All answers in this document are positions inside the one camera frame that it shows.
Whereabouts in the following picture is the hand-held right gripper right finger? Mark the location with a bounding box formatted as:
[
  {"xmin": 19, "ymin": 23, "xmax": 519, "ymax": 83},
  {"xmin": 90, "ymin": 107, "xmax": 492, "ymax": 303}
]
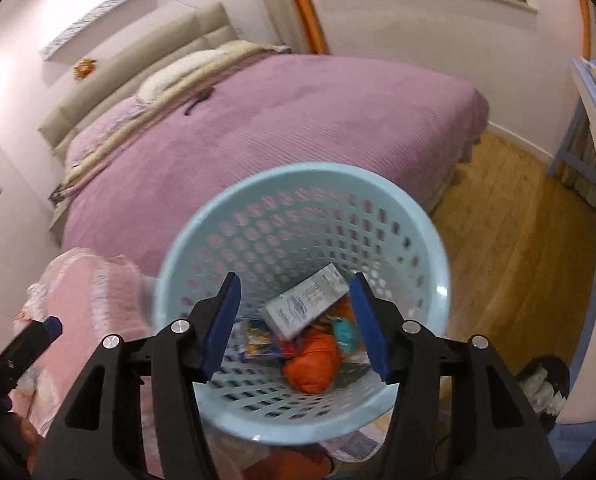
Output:
[{"xmin": 349, "ymin": 272, "xmax": 561, "ymax": 480}]

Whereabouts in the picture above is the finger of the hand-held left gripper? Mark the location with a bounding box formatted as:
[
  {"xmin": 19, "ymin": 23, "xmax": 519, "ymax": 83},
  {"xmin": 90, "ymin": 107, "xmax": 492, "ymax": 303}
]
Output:
[{"xmin": 0, "ymin": 316, "xmax": 63, "ymax": 411}]

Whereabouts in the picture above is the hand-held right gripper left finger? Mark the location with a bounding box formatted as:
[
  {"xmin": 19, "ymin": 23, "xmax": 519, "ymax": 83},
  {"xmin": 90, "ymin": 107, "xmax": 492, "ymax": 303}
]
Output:
[{"xmin": 35, "ymin": 272, "xmax": 242, "ymax": 480}]

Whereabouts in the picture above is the colourful printed packet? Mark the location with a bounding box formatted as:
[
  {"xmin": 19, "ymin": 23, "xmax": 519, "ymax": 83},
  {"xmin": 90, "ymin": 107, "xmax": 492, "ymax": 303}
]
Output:
[{"xmin": 232, "ymin": 317, "xmax": 291, "ymax": 361}]

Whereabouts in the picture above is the orange mesh bag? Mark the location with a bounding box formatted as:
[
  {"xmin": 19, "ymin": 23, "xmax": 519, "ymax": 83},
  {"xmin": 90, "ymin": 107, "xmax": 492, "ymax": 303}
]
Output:
[{"xmin": 282, "ymin": 297, "xmax": 353, "ymax": 395}]

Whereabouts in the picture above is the white cardboard box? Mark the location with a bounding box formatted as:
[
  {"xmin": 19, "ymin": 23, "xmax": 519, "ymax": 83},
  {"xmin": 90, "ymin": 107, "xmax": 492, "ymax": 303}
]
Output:
[{"xmin": 263, "ymin": 262, "xmax": 351, "ymax": 341}]

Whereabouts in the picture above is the light blue plastic basket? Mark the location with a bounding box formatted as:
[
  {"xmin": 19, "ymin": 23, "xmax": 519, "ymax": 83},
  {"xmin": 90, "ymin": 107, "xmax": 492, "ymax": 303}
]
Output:
[{"xmin": 154, "ymin": 162, "xmax": 451, "ymax": 446}]

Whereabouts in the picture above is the black and white slipper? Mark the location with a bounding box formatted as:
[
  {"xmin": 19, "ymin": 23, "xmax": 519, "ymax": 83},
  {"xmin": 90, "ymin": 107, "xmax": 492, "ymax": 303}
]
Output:
[{"xmin": 518, "ymin": 355, "xmax": 571, "ymax": 417}]

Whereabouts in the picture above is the bed with purple cover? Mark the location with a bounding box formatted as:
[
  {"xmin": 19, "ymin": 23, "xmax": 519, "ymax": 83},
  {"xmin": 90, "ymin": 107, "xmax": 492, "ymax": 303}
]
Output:
[{"xmin": 38, "ymin": 2, "xmax": 490, "ymax": 281}]

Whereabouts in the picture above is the dark brown object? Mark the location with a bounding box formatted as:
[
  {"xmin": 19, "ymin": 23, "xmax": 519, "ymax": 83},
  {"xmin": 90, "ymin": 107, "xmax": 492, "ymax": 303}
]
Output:
[{"xmin": 184, "ymin": 87, "xmax": 215, "ymax": 116}]

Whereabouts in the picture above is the purple pillow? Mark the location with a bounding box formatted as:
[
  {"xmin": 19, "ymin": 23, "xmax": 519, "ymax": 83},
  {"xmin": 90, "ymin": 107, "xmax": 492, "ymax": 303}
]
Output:
[{"xmin": 65, "ymin": 97, "xmax": 148, "ymax": 166}]

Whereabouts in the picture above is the white dotted pillow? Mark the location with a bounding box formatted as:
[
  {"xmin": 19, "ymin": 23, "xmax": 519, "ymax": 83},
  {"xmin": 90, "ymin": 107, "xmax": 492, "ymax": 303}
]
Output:
[{"xmin": 136, "ymin": 50, "xmax": 219, "ymax": 101}]

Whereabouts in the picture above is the beige folded quilt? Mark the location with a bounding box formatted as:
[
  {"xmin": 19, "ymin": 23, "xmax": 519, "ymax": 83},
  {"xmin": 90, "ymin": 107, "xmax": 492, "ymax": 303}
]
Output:
[{"xmin": 52, "ymin": 40, "xmax": 293, "ymax": 206}]

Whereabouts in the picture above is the beige and orange curtain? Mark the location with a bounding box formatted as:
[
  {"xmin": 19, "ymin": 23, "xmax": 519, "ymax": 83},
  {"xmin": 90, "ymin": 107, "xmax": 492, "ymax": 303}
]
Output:
[{"xmin": 248, "ymin": 0, "xmax": 329, "ymax": 56}]

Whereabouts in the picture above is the white wall shelf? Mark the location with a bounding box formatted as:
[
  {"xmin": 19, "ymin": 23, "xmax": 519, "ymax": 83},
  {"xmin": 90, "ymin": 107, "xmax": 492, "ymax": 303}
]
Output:
[{"xmin": 40, "ymin": 0, "xmax": 159, "ymax": 61}]

